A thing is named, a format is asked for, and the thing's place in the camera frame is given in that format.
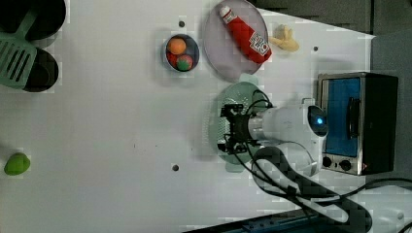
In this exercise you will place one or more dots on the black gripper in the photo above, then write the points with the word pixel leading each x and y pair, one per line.
pixel 239 130

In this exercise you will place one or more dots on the mint green plastic strainer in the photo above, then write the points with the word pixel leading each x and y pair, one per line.
pixel 237 93

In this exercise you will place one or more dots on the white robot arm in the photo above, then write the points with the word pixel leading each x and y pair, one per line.
pixel 282 148

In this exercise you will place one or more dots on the grey round plate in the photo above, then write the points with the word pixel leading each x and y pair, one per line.
pixel 220 48

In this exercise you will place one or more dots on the red toy strawberry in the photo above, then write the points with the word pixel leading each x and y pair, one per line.
pixel 181 62

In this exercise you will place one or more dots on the red plush ketchup bottle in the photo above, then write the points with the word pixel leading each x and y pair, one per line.
pixel 251 43

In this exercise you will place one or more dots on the small blue bowl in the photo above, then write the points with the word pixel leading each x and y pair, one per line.
pixel 192 50

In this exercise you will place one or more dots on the orange toy fruit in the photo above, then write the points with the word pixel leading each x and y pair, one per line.
pixel 176 46

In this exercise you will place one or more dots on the yellow plush banana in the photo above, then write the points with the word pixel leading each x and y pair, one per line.
pixel 286 41

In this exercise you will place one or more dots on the silver black toaster oven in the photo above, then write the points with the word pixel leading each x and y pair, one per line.
pixel 361 116

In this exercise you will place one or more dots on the black cylindrical holder lower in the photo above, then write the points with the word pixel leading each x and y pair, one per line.
pixel 43 74

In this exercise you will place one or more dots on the green toy vegetable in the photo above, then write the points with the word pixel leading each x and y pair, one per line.
pixel 17 164

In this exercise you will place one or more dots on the mint green spatula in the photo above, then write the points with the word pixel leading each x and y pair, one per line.
pixel 17 55

